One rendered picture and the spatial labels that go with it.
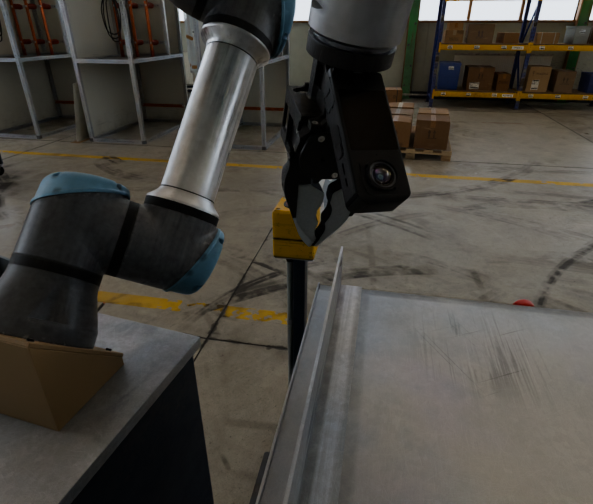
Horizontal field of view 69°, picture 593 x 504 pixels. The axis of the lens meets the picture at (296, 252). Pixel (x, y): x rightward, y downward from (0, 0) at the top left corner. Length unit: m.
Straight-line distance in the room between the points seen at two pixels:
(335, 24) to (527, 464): 0.41
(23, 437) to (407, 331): 0.50
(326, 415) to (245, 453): 1.06
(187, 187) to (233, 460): 1.03
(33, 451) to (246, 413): 1.05
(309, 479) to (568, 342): 0.38
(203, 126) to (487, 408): 0.53
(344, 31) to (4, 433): 0.60
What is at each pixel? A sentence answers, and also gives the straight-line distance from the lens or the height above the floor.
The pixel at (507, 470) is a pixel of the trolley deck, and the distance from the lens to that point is 0.47.
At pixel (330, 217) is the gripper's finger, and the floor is 1.03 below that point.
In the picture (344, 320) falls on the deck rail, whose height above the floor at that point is 0.85.
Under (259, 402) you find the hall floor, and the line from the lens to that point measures 1.65.
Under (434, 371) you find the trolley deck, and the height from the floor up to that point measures 0.85.
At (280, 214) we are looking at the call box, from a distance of 0.79.
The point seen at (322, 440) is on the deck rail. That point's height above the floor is 0.85.
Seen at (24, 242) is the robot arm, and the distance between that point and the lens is 0.66.
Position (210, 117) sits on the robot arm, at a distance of 0.69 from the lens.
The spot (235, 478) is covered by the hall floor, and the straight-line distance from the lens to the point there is 1.47.
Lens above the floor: 1.20
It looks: 28 degrees down
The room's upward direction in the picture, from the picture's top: straight up
